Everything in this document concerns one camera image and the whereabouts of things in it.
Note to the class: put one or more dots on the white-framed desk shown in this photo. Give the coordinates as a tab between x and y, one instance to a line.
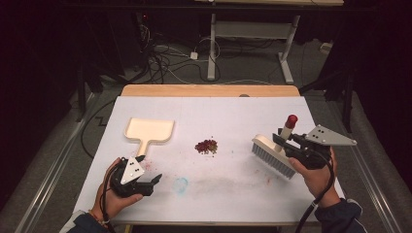
252	29

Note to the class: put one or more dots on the metal floor rail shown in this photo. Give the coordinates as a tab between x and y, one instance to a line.
372	181
51	174

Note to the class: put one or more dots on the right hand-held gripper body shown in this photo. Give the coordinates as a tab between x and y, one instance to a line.
324	136

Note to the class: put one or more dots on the white power strip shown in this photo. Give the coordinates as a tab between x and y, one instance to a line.
326	48

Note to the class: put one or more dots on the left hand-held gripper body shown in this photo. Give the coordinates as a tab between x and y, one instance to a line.
131	171

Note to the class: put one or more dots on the black tripod stand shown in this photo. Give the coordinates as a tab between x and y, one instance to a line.
348	93

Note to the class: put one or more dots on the person's left hand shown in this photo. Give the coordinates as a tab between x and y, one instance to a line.
108	202

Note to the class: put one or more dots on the cream plastic dustpan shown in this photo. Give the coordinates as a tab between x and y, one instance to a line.
149	130

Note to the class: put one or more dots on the pile of red and green beans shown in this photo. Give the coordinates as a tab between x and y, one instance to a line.
206	146

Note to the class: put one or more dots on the white power adapter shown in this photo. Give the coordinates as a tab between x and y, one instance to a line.
194	55

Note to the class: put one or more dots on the person's right hand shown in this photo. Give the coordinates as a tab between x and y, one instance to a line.
320	184

